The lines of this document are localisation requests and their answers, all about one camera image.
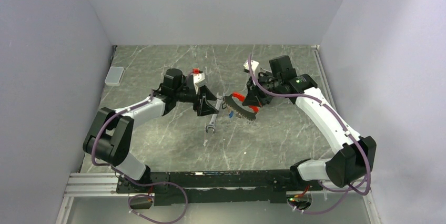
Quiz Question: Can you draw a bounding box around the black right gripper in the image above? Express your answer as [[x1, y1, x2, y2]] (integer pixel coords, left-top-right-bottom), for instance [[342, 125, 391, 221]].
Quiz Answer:
[[243, 74, 282, 107]]

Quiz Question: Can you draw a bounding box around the aluminium frame rail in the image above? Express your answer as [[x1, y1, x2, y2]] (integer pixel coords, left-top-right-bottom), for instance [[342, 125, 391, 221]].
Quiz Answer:
[[57, 173, 380, 223]]

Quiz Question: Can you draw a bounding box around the silver open-end wrench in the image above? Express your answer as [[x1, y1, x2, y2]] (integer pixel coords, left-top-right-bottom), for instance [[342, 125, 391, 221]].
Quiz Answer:
[[205, 93, 225, 134]]

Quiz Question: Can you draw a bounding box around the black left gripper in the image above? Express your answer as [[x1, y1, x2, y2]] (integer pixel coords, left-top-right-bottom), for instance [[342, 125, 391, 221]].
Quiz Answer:
[[174, 85, 219, 116]]

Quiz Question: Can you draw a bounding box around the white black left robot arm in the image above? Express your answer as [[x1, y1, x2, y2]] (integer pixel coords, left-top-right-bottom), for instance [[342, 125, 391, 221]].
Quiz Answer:
[[83, 68, 218, 192]]

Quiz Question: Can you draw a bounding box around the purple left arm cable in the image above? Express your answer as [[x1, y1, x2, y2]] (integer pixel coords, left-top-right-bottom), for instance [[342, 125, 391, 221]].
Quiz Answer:
[[90, 73, 189, 224]]

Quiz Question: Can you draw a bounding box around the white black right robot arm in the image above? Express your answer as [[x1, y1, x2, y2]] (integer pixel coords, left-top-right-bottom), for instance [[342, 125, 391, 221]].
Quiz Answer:
[[244, 55, 377, 195]]

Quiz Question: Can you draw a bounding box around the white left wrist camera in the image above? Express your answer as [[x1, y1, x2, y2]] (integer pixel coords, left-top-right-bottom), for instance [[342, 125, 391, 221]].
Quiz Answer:
[[191, 68, 207, 93]]

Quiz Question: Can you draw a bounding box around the bunch of keys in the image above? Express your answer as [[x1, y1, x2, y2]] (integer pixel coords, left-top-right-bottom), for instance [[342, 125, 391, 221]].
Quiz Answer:
[[225, 101, 243, 118]]

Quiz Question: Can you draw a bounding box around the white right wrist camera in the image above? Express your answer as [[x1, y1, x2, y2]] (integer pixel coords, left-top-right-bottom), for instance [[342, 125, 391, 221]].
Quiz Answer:
[[244, 60, 260, 77]]

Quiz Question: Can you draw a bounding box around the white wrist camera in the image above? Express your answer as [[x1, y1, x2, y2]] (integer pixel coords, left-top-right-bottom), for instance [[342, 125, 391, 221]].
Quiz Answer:
[[244, 60, 260, 77], [191, 68, 207, 93]]

